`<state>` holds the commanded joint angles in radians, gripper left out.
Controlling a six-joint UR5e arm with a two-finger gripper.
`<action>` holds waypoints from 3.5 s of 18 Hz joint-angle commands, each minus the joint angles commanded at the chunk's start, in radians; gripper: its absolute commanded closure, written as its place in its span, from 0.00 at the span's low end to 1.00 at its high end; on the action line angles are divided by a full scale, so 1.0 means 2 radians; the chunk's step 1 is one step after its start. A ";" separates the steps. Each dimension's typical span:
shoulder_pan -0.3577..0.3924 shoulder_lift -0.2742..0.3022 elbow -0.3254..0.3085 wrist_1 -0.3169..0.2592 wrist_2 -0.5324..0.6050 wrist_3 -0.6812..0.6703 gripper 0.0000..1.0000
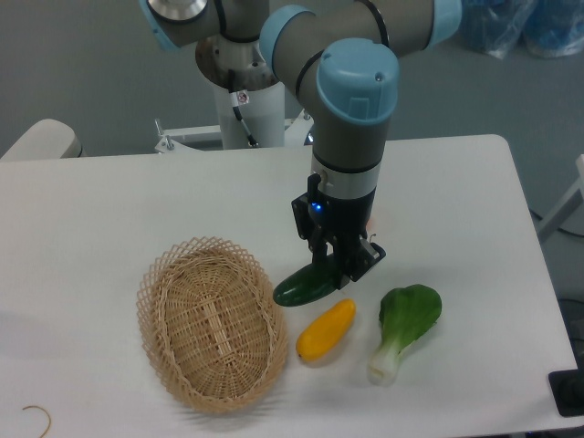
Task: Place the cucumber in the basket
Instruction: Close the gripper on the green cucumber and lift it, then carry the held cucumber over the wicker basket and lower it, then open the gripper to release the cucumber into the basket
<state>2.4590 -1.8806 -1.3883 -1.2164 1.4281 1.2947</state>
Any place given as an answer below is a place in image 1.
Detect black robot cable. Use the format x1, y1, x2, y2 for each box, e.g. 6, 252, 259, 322
227, 68, 262, 149

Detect white metal frame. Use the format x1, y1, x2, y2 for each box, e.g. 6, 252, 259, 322
537, 155, 583, 243

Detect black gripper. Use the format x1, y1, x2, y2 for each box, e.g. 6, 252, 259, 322
291, 174, 375, 289

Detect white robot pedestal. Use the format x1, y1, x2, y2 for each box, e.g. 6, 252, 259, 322
155, 36, 314, 153

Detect white chair armrest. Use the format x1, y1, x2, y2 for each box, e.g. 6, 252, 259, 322
1, 119, 85, 162

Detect blue plastic bags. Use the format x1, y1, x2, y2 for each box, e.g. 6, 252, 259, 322
459, 0, 583, 59

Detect black device at table edge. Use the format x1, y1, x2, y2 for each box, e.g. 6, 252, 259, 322
548, 370, 583, 417

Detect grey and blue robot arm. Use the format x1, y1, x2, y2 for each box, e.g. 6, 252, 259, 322
141, 1, 463, 290

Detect tan rubber band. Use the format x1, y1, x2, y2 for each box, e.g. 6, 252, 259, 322
22, 405, 53, 437

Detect yellow mango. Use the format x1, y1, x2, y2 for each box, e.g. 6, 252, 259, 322
296, 298, 357, 362

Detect dark green cucumber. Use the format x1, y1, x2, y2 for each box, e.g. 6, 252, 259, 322
273, 255, 342, 308

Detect woven wicker basket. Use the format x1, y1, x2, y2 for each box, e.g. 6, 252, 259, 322
137, 236, 288, 413

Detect green bok choy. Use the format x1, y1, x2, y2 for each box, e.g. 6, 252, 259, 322
368, 284, 443, 385

